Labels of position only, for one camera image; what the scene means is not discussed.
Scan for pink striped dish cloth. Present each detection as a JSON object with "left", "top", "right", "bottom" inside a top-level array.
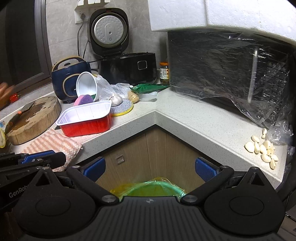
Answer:
[{"left": 21, "top": 127, "right": 83, "bottom": 172}]

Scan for small red object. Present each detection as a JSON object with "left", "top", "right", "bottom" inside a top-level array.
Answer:
[{"left": 9, "top": 93, "right": 19, "bottom": 103}]

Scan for green snack packet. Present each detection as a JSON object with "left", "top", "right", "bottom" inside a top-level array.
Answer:
[{"left": 130, "top": 83, "right": 170, "bottom": 94}]

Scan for glass sauce jar orange lid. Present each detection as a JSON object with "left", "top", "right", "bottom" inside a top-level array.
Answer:
[{"left": 159, "top": 62, "right": 170, "bottom": 85}]

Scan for white garlic bulb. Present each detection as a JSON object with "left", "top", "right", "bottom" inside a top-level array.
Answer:
[{"left": 108, "top": 94, "right": 122, "bottom": 107}]

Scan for wooden corner cabinet door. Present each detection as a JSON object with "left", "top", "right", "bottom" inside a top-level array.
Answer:
[{"left": 96, "top": 126, "right": 205, "bottom": 192}]

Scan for kitchen knife orange handle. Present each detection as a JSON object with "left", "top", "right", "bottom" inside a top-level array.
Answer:
[{"left": 4, "top": 101, "right": 35, "bottom": 134}]

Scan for black power cable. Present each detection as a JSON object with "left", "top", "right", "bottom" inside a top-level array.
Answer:
[{"left": 77, "top": 14, "right": 90, "bottom": 61}]

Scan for red foil takeout tray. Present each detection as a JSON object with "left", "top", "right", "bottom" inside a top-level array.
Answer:
[{"left": 56, "top": 100, "right": 111, "bottom": 137}]

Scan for clear plastic bag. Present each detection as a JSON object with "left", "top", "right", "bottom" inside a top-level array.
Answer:
[{"left": 95, "top": 75, "right": 130, "bottom": 101}]

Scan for pink purple round sponge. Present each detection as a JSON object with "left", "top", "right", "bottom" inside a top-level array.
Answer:
[{"left": 74, "top": 94, "right": 93, "bottom": 106}]

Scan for black microwave in plastic wrap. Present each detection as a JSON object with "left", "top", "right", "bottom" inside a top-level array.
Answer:
[{"left": 168, "top": 30, "right": 295, "bottom": 128}]

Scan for navy blue electric cooker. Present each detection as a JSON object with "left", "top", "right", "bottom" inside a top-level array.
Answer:
[{"left": 51, "top": 56, "right": 91, "bottom": 103}]

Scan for round wooden chopping board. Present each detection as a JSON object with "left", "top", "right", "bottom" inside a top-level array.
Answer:
[{"left": 6, "top": 96, "right": 61, "bottom": 146}]

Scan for white wall power socket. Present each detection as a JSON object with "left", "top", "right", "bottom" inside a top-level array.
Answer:
[{"left": 74, "top": 0, "right": 111, "bottom": 25}]

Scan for dark window frame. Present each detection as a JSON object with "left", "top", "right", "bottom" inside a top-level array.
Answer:
[{"left": 1, "top": 0, "right": 52, "bottom": 92}]

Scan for yellow grey round scrubber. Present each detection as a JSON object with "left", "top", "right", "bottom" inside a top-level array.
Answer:
[{"left": 110, "top": 99, "right": 133, "bottom": 116}]

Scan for pile of garlic cloves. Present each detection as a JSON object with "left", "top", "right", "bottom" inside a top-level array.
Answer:
[{"left": 244, "top": 128, "right": 279, "bottom": 170}]

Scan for ginger root piece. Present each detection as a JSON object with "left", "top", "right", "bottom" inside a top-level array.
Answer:
[{"left": 128, "top": 91, "right": 139, "bottom": 104}]

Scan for black open rice cooker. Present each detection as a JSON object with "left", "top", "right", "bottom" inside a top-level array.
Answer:
[{"left": 88, "top": 8, "right": 157, "bottom": 85}]

